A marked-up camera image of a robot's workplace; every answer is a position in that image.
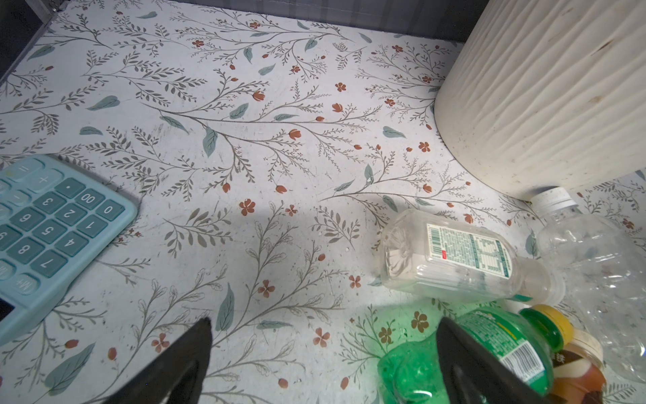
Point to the square clear bottle green label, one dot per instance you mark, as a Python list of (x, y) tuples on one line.
[(426, 255)]

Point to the brown tea bottle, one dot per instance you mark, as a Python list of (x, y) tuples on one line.
[(578, 371)]

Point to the teal calculator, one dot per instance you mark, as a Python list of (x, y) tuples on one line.
[(55, 220)]

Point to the white ribbed trash bin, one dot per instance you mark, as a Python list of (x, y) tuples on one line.
[(547, 94)]

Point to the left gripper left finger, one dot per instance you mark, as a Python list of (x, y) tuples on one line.
[(175, 376)]

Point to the green bottle yellow cap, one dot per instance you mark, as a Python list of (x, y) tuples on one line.
[(524, 342)]

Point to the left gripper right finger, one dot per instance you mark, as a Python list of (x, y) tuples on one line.
[(471, 374)]

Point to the tall clear ribbed bottle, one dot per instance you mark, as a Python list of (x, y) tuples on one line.
[(604, 274)]

